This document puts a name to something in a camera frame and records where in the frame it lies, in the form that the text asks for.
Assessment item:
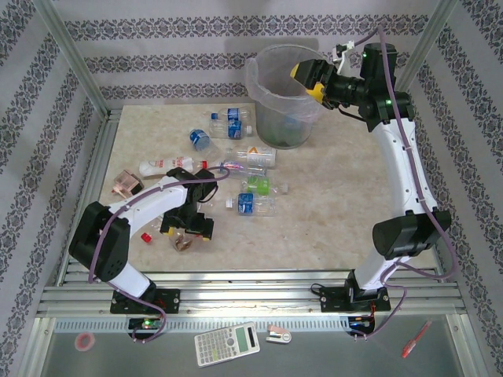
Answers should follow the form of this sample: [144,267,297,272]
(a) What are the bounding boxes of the small jar brown contents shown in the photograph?
[169,233,196,252]

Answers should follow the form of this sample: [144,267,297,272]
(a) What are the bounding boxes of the aluminium frame bar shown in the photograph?
[21,317,56,377]
[446,313,488,377]

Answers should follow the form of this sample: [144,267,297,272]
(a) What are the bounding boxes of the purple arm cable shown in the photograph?
[88,165,231,343]
[347,24,459,342]

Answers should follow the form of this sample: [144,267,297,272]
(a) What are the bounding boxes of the aluminium frame post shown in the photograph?
[33,0,110,115]
[391,0,460,105]

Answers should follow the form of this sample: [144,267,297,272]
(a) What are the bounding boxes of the clear plastic bin liner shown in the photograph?
[245,42,340,125]

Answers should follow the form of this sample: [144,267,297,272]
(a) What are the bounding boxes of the green label plastic bottle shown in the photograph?
[240,175,291,196]

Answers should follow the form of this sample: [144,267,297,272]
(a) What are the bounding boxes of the circuit board green light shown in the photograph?
[128,317,165,331]

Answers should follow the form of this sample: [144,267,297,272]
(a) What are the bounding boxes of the grey translucent waste bin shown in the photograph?
[246,43,339,150]

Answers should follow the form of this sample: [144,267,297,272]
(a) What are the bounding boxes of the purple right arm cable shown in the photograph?
[347,24,459,342]

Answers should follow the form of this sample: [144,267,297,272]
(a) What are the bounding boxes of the aluminium cross rails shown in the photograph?
[37,268,467,318]

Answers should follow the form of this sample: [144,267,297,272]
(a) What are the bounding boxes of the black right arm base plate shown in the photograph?
[320,286,390,314]

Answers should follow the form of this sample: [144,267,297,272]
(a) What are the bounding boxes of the small circuit board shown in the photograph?
[347,316,376,330]

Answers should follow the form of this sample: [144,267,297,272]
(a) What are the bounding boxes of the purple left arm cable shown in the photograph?
[88,165,231,343]

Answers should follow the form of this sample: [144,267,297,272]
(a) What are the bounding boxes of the white cap blue label bottle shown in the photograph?
[208,119,255,141]
[225,192,278,218]
[189,128,222,159]

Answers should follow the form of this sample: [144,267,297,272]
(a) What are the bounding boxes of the pink square container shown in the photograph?
[111,168,143,199]

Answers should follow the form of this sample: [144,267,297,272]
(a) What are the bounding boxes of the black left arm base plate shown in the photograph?
[109,288,182,315]

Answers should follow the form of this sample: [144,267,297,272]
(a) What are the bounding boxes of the red pen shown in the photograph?
[401,320,433,359]

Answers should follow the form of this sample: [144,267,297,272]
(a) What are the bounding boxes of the white scientific calculator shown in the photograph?
[193,320,262,369]

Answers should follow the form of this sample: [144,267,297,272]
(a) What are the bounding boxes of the red label crushed bottle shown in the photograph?
[140,214,170,243]

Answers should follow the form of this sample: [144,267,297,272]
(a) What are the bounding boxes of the pink tape roll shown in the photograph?
[73,332,97,352]

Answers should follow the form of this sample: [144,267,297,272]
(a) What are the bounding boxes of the pink white stapler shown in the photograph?
[265,324,292,345]

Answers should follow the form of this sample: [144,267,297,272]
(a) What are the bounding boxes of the slotted metal strip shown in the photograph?
[53,316,351,334]

